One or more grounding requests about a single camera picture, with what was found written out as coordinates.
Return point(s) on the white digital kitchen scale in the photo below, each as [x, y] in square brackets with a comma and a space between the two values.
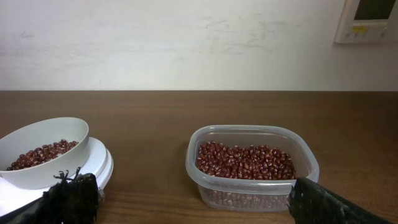
[100, 163]

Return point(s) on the beige wall control panel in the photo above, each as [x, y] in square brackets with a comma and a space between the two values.
[367, 21]

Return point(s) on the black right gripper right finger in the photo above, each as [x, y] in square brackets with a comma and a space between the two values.
[309, 202]

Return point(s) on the clear plastic food container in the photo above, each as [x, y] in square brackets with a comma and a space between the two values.
[249, 195]

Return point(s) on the red beans in bowl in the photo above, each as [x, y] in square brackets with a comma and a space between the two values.
[41, 155]

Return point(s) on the white plastic bowl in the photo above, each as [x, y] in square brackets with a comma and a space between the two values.
[36, 135]

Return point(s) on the red adzuki beans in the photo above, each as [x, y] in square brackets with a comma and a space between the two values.
[252, 163]

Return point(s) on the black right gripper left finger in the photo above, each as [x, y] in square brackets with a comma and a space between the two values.
[70, 201]

